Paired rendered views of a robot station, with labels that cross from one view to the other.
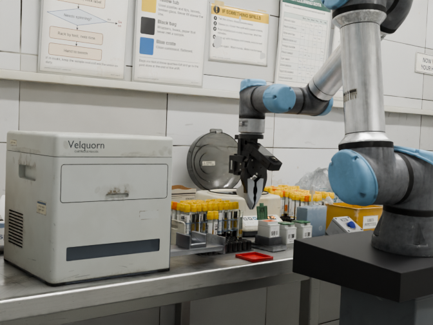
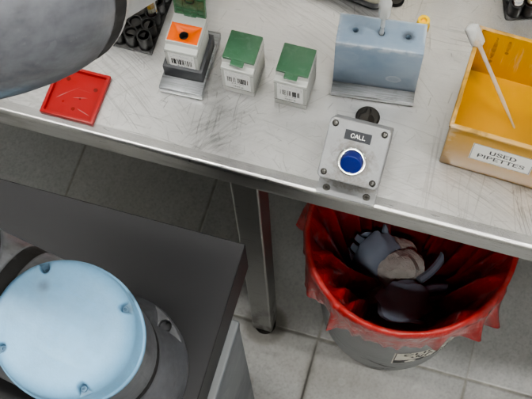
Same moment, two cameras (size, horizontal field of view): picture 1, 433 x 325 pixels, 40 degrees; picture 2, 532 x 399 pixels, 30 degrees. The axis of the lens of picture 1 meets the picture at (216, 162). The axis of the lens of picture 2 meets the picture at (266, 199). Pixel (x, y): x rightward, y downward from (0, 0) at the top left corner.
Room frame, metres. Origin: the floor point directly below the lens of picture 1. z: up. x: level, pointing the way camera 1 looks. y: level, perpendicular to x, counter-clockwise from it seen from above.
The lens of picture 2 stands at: (1.39, -0.72, 1.95)
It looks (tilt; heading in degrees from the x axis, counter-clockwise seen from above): 68 degrees down; 59
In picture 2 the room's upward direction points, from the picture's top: 4 degrees counter-clockwise
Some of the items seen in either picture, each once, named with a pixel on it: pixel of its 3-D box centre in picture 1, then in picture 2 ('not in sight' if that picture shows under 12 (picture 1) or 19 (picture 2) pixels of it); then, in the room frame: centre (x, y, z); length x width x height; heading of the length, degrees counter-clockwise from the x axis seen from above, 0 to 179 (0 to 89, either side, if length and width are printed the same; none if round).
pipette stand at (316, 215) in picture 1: (310, 222); (378, 55); (1.81, -0.29, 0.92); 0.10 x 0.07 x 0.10; 135
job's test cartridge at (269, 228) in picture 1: (268, 231); (187, 46); (1.63, -0.15, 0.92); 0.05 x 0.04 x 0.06; 41
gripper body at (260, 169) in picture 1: (248, 155); not in sight; (1.70, -0.09, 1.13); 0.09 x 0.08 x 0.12; 40
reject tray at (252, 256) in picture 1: (254, 256); (75, 94); (1.49, -0.10, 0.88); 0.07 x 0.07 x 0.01; 39
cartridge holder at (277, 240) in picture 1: (267, 242); (189, 57); (1.63, -0.15, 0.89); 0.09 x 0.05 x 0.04; 41
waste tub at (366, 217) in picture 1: (354, 220); (514, 111); (1.89, -0.44, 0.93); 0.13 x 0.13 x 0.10; 36
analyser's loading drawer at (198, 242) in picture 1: (183, 244); not in sight; (1.40, 0.07, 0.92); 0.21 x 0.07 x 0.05; 129
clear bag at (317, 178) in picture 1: (312, 190); not in sight; (2.41, -0.39, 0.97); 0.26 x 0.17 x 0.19; 145
